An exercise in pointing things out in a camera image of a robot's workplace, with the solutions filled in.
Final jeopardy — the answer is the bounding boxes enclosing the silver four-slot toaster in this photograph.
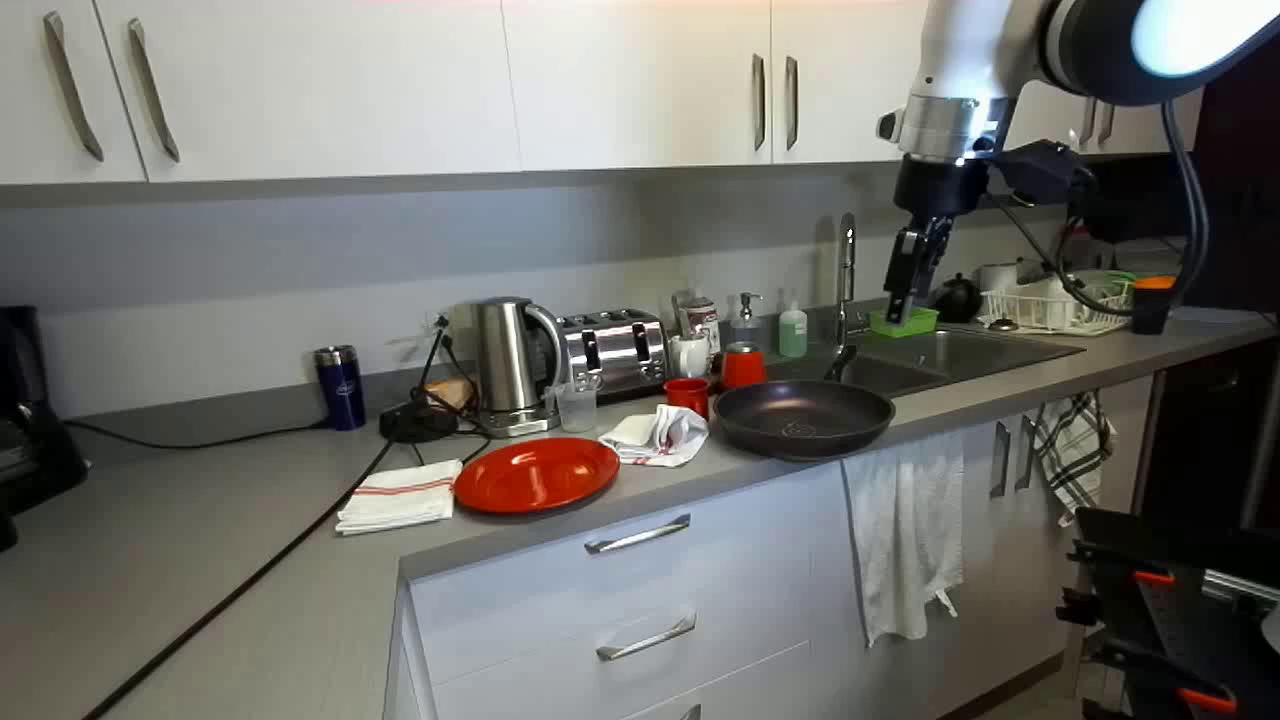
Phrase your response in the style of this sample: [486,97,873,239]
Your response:
[562,306,669,400]

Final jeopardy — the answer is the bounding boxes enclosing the folded white red-striped cloth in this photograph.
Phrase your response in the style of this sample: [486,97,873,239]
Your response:
[335,460,460,535]

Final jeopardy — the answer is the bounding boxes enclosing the stainless steel kettle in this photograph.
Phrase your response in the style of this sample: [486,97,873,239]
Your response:
[477,297,569,421]

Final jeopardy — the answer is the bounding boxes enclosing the black power cable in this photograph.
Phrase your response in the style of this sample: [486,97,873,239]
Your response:
[60,410,335,455]

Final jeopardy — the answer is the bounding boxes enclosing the red plate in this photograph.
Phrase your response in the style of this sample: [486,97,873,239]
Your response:
[452,438,619,517]

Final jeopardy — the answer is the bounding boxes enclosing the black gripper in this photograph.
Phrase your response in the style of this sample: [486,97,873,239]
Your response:
[883,159,989,324]

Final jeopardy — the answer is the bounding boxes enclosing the green sponge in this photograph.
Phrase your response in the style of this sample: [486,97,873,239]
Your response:
[868,306,940,339]

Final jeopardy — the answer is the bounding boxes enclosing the black frying pan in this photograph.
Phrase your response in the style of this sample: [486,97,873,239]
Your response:
[717,346,897,455]

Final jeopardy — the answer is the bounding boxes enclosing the white mug with cutlery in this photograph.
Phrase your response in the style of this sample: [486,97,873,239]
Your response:
[669,336,714,376]

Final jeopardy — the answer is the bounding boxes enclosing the silver sink faucet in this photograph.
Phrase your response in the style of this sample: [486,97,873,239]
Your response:
[836,211,855,339]

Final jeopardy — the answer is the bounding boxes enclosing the white hanging towel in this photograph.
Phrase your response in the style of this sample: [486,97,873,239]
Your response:
[841,430,967,648]

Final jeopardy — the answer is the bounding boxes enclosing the black coffee machine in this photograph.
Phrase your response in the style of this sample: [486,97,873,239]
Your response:
[0,303,90,553]

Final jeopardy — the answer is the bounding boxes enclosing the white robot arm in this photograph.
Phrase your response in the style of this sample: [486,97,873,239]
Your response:
[881,0,1280,324]

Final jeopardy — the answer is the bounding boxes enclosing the silver top drawer handle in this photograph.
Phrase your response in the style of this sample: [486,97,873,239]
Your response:
[584,513,694,555]

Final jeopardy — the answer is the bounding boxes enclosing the white upper cabinets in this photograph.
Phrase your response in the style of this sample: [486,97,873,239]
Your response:
[0,0,1206,188]

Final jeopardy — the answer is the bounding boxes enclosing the red mug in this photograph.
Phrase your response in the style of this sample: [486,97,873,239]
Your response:
[665,376,708,417]

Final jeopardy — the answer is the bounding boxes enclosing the green soap bottle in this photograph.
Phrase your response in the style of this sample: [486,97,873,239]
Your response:
[778,299,807,361]

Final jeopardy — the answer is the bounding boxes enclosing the orange lid black cup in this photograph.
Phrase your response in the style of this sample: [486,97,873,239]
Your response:
[1131,277,1175,336]

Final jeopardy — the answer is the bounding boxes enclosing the crumpled white cloth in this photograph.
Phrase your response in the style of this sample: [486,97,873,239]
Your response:
[604,403,708,467]

